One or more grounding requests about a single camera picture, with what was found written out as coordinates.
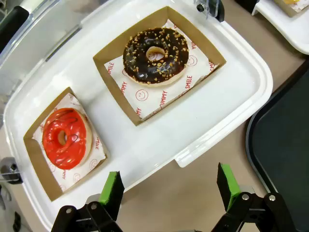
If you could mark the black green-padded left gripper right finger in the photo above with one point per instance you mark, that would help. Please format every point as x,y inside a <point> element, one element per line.
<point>227,183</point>

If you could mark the brown cardboard donut box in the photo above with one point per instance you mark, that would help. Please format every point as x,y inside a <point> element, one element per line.
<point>117,89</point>
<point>286,9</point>
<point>41,164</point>

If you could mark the yellow glazed donut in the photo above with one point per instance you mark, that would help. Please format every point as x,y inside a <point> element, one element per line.
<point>289,1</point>

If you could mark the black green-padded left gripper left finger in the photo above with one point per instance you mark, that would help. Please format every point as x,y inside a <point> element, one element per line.
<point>111,193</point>

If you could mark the white display case base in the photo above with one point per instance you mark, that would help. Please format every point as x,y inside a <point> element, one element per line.
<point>289,29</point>
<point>149,145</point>

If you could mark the white red-printed paper liner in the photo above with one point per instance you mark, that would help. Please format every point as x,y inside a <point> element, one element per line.
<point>96,154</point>
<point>154,96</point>

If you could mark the chocolate nut-sprinkled donut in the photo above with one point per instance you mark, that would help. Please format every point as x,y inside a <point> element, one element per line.
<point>135,60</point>

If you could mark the red glazed donut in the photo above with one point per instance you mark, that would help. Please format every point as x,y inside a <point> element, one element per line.
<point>55,149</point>

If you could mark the black plastic serving tray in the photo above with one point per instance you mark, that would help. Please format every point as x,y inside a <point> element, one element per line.
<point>285,145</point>

